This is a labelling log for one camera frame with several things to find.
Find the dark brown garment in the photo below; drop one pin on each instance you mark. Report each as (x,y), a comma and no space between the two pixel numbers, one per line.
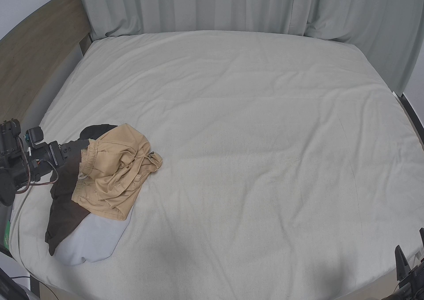
(64,206)

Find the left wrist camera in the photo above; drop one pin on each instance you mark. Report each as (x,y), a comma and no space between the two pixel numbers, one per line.
(34,135)

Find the black and olive garment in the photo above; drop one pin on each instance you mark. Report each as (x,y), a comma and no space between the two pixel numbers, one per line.
(96,130)

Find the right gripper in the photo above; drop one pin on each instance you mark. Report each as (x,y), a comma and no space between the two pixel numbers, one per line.
(412,288)

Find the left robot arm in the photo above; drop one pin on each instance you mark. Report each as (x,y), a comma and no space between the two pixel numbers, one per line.
(10,176)

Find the beige shorts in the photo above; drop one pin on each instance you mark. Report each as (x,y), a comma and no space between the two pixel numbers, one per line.
(112,173)

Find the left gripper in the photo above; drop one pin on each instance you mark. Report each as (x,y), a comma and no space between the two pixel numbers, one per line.
(54,153)

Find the bed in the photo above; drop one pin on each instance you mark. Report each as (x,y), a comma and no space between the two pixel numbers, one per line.
(248,143)

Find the pale grey garment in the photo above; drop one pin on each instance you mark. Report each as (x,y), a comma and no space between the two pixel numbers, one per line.
(92,239)

